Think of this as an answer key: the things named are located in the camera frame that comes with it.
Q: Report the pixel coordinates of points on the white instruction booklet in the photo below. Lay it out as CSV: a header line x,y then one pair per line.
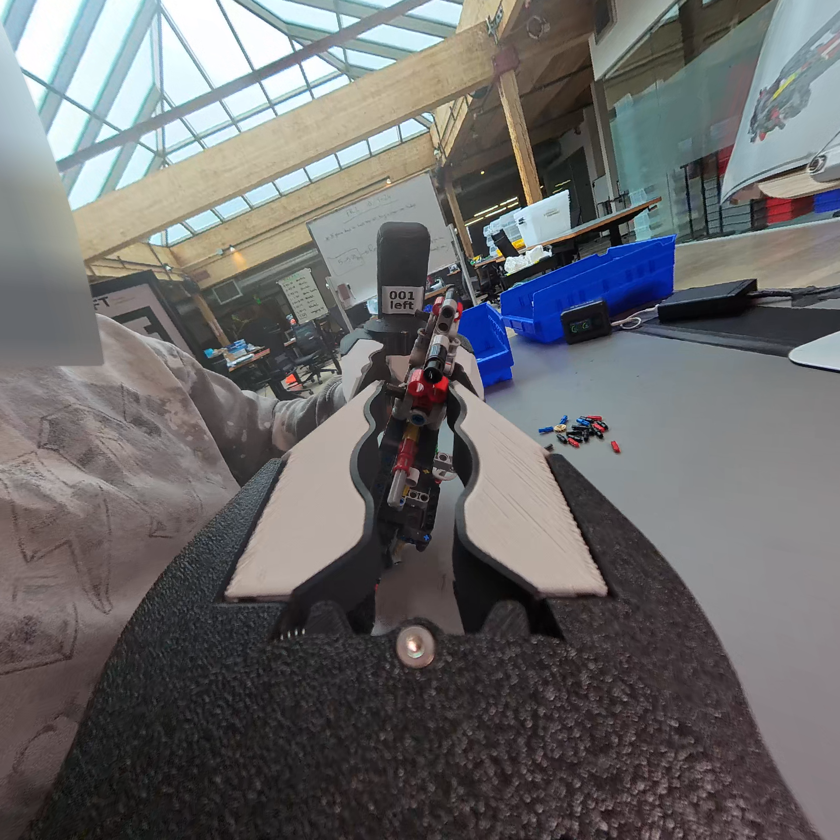
x,y
781,98

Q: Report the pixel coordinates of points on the black framed marker sign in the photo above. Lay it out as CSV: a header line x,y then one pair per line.
x,y
141,308

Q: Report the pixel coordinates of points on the wooden top office table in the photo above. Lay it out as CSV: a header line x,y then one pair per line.
x,y
590,226

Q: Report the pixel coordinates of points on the silver booklet stand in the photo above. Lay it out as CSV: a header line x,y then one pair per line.
x,y
817,354

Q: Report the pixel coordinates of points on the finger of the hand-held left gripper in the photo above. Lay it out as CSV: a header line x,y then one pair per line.
x,y
471,371
362,364

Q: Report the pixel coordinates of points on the toy brick car chassis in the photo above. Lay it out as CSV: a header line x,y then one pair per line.
x,y
420,407

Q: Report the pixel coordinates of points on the white crumpled plastic bag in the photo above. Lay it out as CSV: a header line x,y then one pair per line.
x,y
528,257

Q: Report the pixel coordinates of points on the paper flip chart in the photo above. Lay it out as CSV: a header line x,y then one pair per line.
x,y
302,295

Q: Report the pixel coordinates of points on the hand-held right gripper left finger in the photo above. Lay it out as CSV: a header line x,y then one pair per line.
x,y
308,512

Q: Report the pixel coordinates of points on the black battery charger box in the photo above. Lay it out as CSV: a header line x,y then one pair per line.
x,y
586,323

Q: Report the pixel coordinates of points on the grey desk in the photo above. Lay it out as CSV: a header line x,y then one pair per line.
x,y
656,525

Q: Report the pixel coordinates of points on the black office chair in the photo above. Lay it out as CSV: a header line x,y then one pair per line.
x,y
312,351

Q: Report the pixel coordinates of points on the person's grey printed sweatshirt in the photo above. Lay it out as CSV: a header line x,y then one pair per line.
x,y
98,525

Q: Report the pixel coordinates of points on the person's left forearm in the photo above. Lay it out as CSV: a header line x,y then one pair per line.
x,y
295,413

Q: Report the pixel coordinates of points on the black desk mat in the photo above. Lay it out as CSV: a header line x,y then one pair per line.
x,y
722,334

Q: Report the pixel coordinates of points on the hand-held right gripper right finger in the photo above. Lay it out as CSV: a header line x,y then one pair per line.
x,y
525,512

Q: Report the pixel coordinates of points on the whiteboard on stand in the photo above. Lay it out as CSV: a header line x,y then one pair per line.
x,y
348,243

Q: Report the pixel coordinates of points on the pile of small toy pins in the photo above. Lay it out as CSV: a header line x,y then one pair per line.
x,y
581,430

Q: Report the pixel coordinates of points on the white storage box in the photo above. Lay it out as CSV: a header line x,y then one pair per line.
x,y
544,216

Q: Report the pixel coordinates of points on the short blue plastic bin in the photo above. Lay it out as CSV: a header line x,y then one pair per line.
x,y
489,348

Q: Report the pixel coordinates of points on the storage rack of red bins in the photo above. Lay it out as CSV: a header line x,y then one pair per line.
x,y
754,203

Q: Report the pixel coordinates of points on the cluttered wooden table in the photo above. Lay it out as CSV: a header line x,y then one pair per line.
x,y
236,358

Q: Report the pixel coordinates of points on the black power adapter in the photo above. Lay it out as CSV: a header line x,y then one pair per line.
x,y
705,302

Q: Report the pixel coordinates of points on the long blue plastic bin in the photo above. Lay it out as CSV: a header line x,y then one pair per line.
x,y
590,295

